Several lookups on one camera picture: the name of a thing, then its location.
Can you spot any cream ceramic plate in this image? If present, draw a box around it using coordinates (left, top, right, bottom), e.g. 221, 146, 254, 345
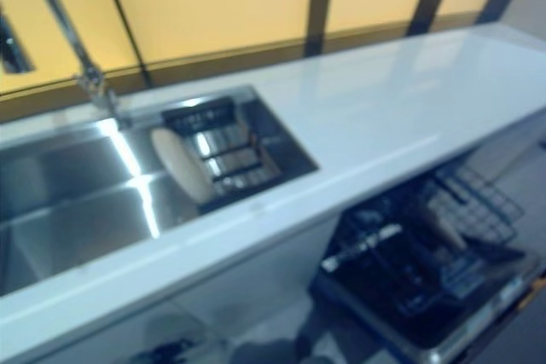
151, 127, 217, 203
420, 199, 468, 250

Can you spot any black built-in dishwasher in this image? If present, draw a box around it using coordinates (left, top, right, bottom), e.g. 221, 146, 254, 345
306, 159, 546, 364

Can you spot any black sink drying rack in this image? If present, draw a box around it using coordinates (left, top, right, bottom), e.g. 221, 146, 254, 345
160, 97, 285, 211

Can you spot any white cabinet door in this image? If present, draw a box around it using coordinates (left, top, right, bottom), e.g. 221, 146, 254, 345
187, 215, 340, 339

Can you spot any stainless steel sink basin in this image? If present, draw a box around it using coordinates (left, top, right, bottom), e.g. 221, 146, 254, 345
0, 84, 321, 297

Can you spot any chrome gooseneck kitchen faucet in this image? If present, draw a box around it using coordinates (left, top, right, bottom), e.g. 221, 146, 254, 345
0, 0, 133, 129

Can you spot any dark wire dishwasher rack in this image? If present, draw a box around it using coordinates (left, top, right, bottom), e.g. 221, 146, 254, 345
340, 163, 526, 297

